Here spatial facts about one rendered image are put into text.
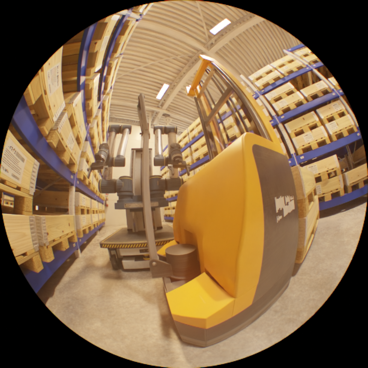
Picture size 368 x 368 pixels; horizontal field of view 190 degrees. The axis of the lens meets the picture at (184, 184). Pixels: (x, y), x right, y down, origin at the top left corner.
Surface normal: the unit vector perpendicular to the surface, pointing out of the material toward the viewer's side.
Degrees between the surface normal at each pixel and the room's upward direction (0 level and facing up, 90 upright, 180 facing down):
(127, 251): 90
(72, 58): 180
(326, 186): 90
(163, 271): 90
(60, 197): 90
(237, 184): 74
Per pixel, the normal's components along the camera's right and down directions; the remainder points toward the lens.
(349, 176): -0.82, -0.03
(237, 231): -0.94, -0.23
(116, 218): 0.55, -0.23
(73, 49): 0.11, 0.97
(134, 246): 0.33, -0.23
